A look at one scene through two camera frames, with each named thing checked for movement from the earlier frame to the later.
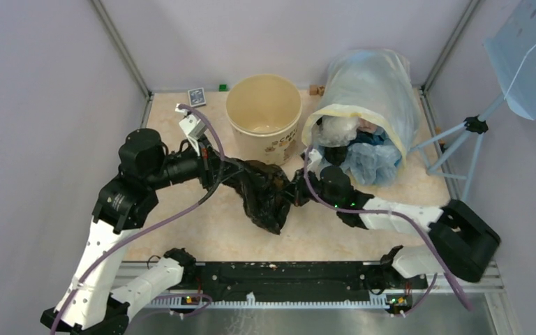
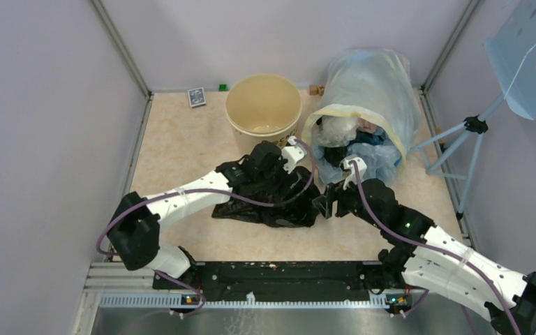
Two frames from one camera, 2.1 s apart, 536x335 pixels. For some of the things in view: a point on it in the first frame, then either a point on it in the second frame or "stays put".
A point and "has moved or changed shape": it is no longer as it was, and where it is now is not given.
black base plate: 296,278 stays put
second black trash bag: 336,155 stays put
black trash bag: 267,194 has moved or changed shape
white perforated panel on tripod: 526,51 stays put
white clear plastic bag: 336,131 stays put
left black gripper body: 206,167 → 278,188
